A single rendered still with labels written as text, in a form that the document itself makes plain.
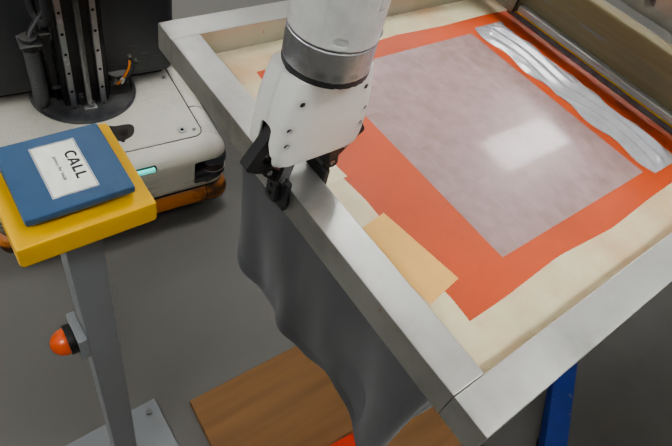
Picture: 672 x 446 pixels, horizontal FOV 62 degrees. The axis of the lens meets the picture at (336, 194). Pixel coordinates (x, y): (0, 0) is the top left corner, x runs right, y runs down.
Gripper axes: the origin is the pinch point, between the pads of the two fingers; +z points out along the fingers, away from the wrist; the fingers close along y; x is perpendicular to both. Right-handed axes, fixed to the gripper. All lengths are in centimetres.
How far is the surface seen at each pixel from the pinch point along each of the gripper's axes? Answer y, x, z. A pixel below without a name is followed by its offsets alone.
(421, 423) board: -45, 18, 96
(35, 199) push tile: 22.5, -9.1, 1.1
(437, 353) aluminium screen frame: 0.6, 22.0, -0.9
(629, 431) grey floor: -97, 52, 98
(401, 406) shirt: -7.0, 20.6, 24.8
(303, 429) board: -18, 3, 96
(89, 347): 21.2, -9.5, 32.9
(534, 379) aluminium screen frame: -5.3, 28.1, -1.0
